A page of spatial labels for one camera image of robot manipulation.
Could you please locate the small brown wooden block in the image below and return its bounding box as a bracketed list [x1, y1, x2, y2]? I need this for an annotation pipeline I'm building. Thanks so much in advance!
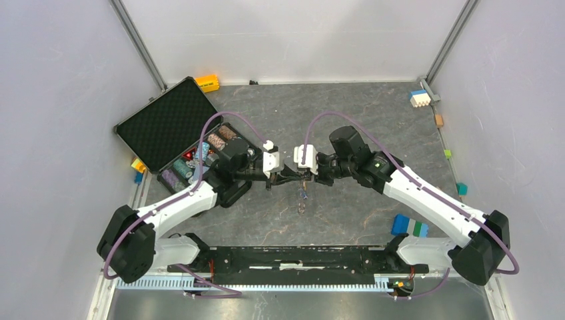
[434, 114, 444, 129]

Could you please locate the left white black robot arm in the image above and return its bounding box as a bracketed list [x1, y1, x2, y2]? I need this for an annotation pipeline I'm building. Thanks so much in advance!
[97, 138, 302, 283]

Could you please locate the black poker chip case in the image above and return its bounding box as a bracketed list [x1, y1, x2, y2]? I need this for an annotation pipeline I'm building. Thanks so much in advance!
[114, 77, 246, 194]

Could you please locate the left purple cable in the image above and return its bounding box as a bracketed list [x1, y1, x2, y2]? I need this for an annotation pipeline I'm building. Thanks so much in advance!
[103, 111, 275, 299]

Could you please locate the orange toy block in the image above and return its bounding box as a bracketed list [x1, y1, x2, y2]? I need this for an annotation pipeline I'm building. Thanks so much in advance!
[195, 75, 220, 93]

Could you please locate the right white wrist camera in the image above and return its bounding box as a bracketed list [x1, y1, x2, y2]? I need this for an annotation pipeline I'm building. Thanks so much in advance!
[293, 144, 318, 175]

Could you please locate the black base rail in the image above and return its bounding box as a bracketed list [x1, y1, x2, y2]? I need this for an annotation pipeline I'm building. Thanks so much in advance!
[188, 245, 429, 285]

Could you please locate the small teal cube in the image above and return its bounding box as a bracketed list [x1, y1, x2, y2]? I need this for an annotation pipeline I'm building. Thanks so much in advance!
[456, 182, 468, 196]

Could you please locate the blue green white block stack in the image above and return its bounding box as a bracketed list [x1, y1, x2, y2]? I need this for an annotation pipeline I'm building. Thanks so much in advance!
[390, 214, 429, 237]

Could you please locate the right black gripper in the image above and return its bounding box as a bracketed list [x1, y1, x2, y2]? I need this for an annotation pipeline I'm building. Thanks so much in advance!
[303, 151, 355, 187]

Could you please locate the blue white toy block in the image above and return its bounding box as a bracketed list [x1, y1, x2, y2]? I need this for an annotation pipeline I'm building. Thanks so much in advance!
[410, 89, 432, 108]

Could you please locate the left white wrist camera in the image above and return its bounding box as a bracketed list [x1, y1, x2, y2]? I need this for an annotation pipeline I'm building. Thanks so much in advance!
[262, 151, 284, 179]

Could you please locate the large metal keyring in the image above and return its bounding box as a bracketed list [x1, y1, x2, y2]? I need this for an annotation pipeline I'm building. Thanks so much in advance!
[298, 180, 308, 215]

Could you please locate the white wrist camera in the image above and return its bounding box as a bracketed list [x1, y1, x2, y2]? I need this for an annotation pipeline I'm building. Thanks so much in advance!
[262, 151, 284, 179]
[293, 144, 318, 175]

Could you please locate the yellow orange blue block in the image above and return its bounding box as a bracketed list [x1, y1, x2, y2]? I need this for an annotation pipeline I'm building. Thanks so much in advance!
[131, 157, 147, 185]

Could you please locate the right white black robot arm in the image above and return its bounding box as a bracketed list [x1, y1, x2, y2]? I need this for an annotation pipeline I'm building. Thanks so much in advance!
[293, 126, 510, 285]

